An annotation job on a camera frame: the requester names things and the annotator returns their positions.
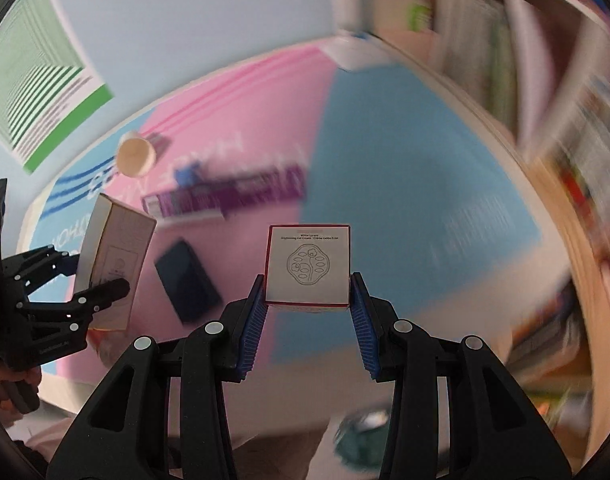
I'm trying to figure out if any beige paper cup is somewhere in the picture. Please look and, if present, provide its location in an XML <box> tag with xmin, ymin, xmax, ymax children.
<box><xmin>116</xmin><ymin>130</ymin><xmax>173</xmax><ymax>178</ymax></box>

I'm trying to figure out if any trash bin with teal bag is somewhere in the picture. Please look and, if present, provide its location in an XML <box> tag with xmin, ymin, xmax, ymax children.
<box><xmin>335</xmin><ymin>410</ymin><xmax>393</xmax><ymax>461</ymax></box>

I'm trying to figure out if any row of colourful thin books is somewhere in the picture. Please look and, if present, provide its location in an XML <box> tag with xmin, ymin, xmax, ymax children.
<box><xmin>550</xmin><ymin>80</ymin><xmax>610</xmax><ymax>261</ymax></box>

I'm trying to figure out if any stack of lying books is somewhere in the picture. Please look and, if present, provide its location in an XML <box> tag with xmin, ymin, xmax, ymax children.
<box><xmin>510</xmin><ymin>285</ymin><xmax>596</xmax><ymax>411</ymax></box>

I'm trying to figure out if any purple toothpaste box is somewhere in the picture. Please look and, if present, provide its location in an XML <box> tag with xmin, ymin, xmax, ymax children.
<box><xmin>141</xmin><ymin>162</ymin><xmax>306</xmax><ymax>221</ymax></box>

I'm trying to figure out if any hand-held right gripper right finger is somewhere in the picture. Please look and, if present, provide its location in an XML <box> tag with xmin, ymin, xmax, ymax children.
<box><xmin>349</xmin><ymin>272</ymin><xmax>572</xmax><ymax>480</ymax></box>

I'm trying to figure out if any person's left hand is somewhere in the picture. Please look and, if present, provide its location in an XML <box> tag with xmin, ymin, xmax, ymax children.
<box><xmin>0</xmin><ymin>360</ymin><xmax>43</xmax><ymax>416</ymax></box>

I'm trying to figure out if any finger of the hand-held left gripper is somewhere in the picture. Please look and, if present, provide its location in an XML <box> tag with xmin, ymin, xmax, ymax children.
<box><xmin>2</xmin><ymin>245</ymin><xmax>83</xmax><ymax>306</ymax></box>
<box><xmin>15</xmin><ymin>280</ymin><xmax>130</xmax><ymax>333</ymax></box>

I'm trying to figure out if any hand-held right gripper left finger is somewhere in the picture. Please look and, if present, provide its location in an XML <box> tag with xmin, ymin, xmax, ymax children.
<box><xmin>46</xmin><ymin>274</ymin><xmax>271</xmax><ymax>480</ymax></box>

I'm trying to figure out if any row of white green books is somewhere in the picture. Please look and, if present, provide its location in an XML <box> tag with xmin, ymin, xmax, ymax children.
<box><xmin>435</xmin><ymin>0</ymin><xmax>536</xmax><ymax>146</ymax></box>

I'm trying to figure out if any pink and blue desk mat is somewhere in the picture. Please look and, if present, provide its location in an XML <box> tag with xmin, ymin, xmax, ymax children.
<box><xmin>17</xmin><ymin>42</ymin><xmax>541</xmax><ymax>376</ymax></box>

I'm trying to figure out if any wooden bookshelf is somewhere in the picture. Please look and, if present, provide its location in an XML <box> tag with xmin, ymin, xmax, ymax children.
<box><xmin>330</xmin><ymin>0</ymin><xmax>610</xmax><ymax>466</ymax></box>

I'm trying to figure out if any white red-edged carton box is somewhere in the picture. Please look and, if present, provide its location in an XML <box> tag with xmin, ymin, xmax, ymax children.
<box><xmin>263</xmin><ymin>224</ymin><xmax>352</xmax><ymax>313</ymax></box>

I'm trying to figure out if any cream carton box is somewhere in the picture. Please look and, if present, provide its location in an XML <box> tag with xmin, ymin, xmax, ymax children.
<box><xmin>72</xmin><ymin>194</ymin><xmax>158</xmax><ymax>333</ymax></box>

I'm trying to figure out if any green white wall poster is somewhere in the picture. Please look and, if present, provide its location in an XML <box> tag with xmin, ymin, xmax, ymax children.
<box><xmin>0</xmin><ymin>0</ymin><xmax>116</xmax><ymax>175</ymax></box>

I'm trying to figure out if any white flat object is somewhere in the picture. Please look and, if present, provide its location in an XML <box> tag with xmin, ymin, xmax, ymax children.
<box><xmin>320</xmin><ymin>30</ymin><xmax>406</xmax><ymax>71</ymax></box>

